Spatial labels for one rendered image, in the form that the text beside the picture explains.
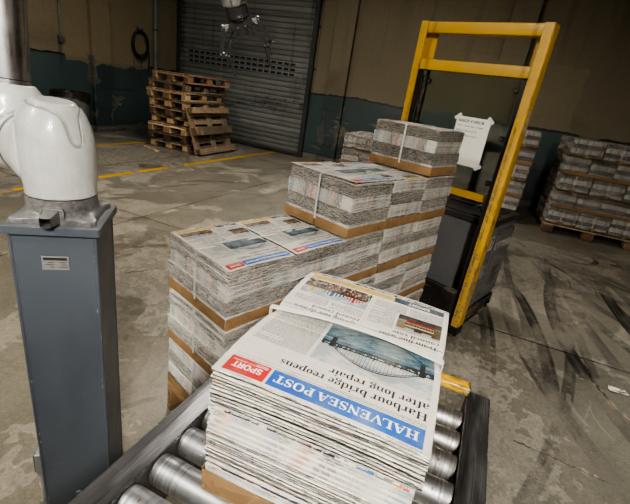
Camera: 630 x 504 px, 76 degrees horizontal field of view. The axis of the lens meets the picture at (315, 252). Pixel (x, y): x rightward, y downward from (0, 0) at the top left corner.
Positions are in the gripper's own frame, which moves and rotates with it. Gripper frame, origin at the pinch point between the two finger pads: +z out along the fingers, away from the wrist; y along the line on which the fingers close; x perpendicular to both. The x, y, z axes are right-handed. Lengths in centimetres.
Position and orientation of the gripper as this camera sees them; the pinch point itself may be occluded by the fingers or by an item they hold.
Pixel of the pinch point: (251, 67)
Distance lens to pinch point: 165.1
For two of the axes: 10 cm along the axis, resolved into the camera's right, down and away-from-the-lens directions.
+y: 9.6, -2.8, 0.7
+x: -2.4, -6.4, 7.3
